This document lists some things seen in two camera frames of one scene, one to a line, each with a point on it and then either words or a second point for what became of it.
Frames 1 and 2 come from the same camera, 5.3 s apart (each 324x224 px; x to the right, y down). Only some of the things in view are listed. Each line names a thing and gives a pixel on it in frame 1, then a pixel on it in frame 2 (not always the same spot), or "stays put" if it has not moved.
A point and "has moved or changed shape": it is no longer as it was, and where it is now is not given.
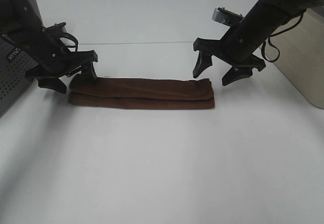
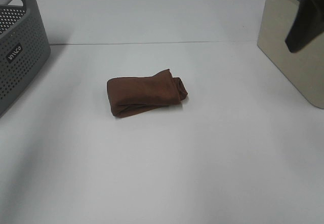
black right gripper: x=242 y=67 → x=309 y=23
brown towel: x=142 y=93 has moved or changed shape
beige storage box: x=301 y=59 stays put
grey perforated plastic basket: x=17 y=67 stays put
